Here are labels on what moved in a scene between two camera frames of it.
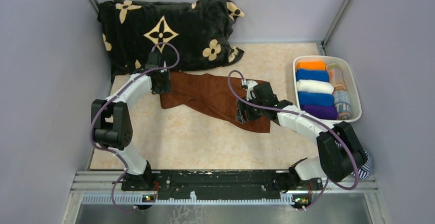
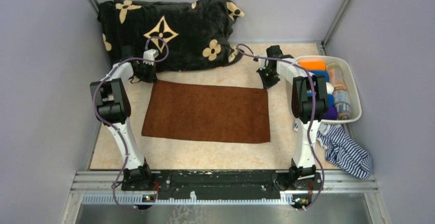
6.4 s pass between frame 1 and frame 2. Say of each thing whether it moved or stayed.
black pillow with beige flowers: stayed
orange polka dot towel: stayed
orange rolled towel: stayed
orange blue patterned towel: stayed
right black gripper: moved
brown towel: moved
